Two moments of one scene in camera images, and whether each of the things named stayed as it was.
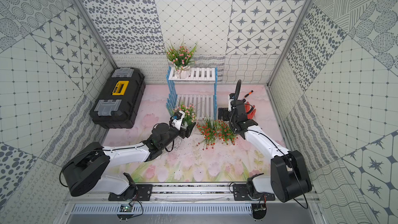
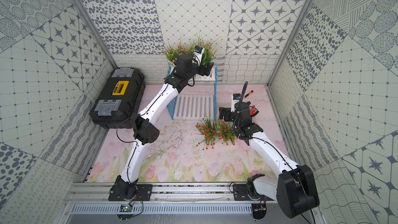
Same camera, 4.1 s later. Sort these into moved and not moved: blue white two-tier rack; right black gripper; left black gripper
Moved: left black gripper
Not moved: right black gripper; blue white two-tier rack
